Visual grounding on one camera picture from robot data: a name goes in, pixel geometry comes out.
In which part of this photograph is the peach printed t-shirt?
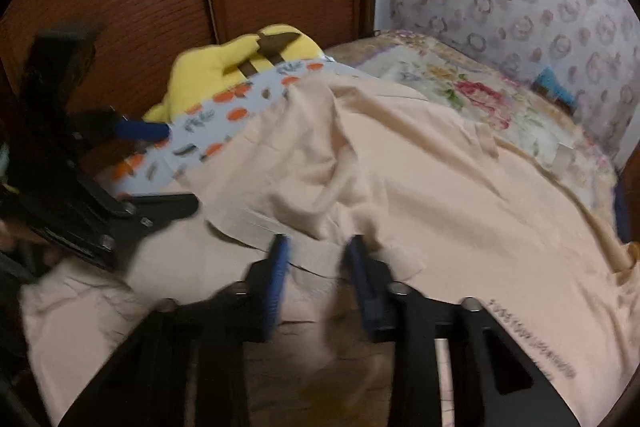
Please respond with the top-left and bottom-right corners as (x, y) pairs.
(21, 72), (639, 426)

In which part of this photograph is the cardboard box with blue cloth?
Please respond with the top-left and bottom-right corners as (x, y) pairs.
(530, 67), (576, 109)

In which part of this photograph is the yellow pikachu plush toy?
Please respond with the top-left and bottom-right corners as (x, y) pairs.
(143, 24), (322, 122)

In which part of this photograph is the floral beige bed quilt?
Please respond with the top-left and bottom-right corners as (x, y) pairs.
(326, 30), (617, 225)

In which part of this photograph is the orange print white blanket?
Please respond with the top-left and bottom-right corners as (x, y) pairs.
(106, 58), (381, 200)

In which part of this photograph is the navy blue bed sheet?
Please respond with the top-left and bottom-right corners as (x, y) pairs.
(614, 178), (632, 243)

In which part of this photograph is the person's left hand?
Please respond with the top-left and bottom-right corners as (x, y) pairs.
(0, 221), (65, 268)

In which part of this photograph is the pink circle pattern curtain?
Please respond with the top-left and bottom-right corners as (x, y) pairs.
(390, 0), (639, 155)

